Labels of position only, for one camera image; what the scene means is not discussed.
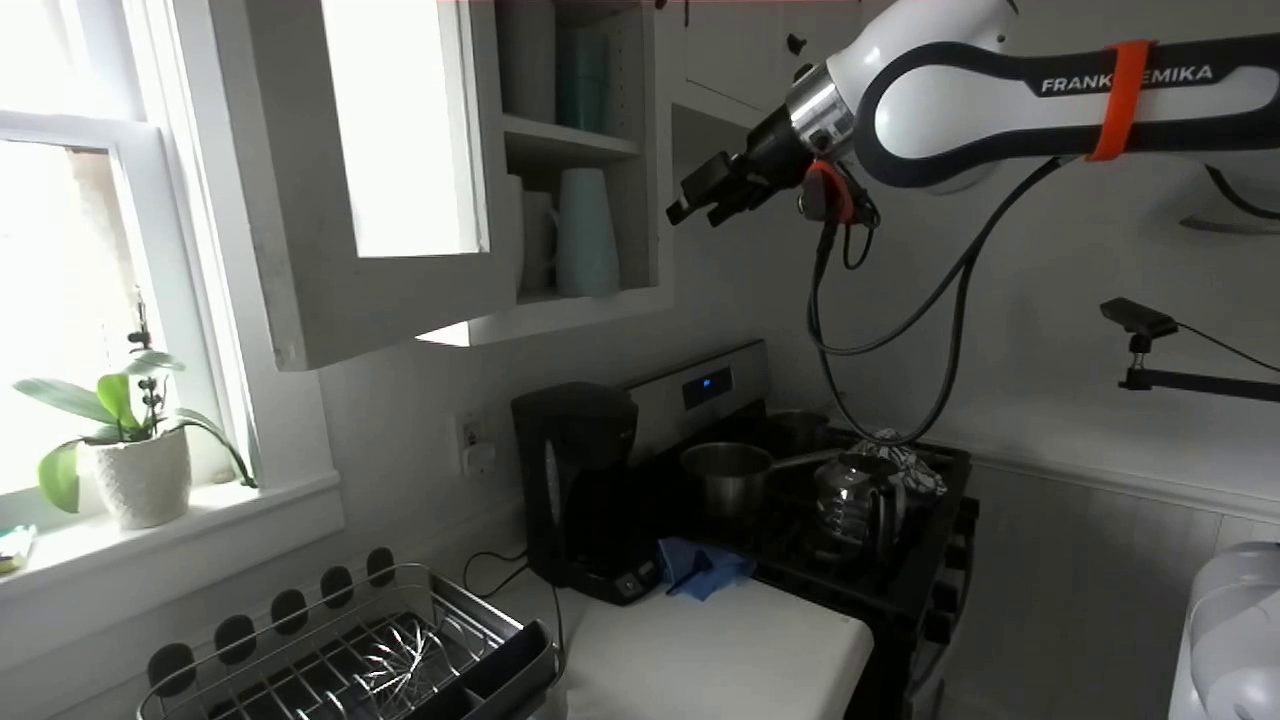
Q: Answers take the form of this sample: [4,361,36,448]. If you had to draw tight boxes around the white flower pot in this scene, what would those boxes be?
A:
[81,420,200,531]

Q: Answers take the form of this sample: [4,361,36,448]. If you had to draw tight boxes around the patterned kitchen cloth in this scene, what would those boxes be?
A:
[856,422,962,507]

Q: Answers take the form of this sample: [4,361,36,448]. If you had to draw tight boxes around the black camera on mount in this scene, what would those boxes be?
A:
[1095,290,1280,407]

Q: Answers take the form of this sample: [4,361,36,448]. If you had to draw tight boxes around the black stainless steel stove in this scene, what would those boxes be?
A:
[624,337,988,720]

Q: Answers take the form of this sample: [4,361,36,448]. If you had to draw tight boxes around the small glass dish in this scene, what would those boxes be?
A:
[0,518,44,579]

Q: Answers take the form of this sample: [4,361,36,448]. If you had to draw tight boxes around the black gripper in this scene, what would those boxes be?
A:
[663,111,822,230]

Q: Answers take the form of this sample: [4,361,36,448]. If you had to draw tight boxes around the black coffee maker cord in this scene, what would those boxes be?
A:
[460,541,540,598]

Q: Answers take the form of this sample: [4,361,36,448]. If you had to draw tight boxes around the black coffee maker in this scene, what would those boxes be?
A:
[511,381,673,608]

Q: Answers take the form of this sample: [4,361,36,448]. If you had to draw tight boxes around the white wall cabinet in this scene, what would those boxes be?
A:
[212,0,863,376]

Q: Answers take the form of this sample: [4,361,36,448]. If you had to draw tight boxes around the white glazed cabinet door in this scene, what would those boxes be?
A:
[212,0,521,376]

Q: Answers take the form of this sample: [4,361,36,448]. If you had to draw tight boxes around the green orchid plant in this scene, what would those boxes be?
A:
[12,295,259,516]

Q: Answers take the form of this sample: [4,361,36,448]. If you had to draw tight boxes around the white window frame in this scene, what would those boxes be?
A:
[0,0,350,596]

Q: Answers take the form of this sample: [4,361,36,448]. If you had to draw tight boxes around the white wall outlet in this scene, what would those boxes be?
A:
[448,404,497,481]

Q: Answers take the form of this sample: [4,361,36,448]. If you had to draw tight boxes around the metal dish rack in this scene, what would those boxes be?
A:
[132,541,565,720]

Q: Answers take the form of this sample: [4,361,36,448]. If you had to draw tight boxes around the glass coffee carafe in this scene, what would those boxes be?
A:
[808,451,912,568]

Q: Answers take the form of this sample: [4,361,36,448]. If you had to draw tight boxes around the orange arm strap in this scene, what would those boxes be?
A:
[1088,34,1156,167]

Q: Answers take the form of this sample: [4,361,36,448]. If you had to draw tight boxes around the blue cleaning cloth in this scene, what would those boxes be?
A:
[652,531,760,605]

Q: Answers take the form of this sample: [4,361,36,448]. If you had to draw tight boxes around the wrist camera with orange mount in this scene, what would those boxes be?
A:
[796,155,886,230]

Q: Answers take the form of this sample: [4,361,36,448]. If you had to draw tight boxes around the white shelf container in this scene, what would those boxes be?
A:
[500,0,561,126]

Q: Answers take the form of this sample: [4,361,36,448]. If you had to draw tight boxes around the teal shelf tumblers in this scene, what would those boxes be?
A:
[555,8,624,137]

